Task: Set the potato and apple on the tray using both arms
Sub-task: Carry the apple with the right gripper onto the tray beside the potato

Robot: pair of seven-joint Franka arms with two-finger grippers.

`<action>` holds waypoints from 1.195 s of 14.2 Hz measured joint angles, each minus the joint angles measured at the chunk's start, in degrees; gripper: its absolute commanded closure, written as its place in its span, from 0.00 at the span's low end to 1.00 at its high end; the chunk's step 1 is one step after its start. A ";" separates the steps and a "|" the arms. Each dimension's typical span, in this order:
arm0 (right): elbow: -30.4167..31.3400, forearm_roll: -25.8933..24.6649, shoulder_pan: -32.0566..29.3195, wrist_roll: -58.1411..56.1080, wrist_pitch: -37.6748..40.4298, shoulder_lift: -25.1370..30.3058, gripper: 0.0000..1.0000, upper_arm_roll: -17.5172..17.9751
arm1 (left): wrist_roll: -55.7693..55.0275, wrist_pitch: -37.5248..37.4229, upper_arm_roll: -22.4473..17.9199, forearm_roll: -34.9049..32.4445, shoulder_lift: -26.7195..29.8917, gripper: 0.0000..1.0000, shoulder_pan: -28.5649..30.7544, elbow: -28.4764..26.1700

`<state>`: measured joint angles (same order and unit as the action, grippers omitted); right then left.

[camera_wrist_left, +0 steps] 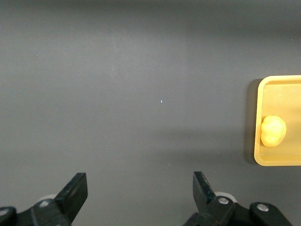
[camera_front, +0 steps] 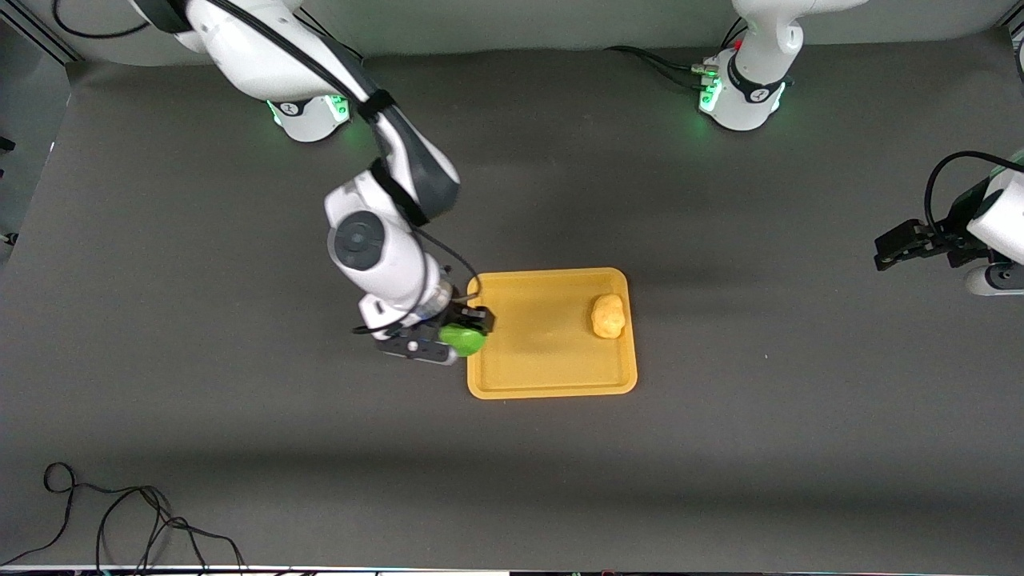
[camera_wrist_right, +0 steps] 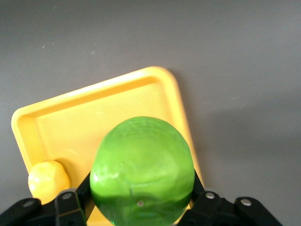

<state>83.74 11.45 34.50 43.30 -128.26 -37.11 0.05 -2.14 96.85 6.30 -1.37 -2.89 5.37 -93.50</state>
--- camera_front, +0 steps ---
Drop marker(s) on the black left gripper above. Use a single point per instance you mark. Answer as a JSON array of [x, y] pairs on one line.
[[946, 238]]

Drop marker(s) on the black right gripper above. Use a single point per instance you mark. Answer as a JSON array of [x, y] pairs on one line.
[[462, 313]]

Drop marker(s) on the green apple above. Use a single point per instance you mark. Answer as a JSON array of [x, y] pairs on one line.
[[464, 340]]

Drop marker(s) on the yellow potato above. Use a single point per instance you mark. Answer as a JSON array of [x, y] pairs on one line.
[[608, 316]]

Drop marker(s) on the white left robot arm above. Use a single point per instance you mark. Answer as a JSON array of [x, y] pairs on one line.
[[744, 104]]

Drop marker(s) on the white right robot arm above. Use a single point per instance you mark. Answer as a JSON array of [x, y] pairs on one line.
[[384, 264]]

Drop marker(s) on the yellow plastic tray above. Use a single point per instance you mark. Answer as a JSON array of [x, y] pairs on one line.
[[544, 344]]

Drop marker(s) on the aluminium frame profile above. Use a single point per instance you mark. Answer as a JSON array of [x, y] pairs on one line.
[[40, 36]]

